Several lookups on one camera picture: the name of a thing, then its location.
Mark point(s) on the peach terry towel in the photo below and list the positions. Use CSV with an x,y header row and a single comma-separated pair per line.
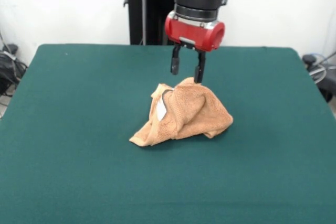
x,y
194,119

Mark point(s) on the dark green table cloth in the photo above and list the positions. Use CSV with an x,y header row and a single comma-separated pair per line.
x,y
78,129

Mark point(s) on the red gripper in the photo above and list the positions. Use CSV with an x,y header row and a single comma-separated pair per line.
x,y
194,35

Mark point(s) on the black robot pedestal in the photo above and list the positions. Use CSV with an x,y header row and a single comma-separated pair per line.
x,y
147,11

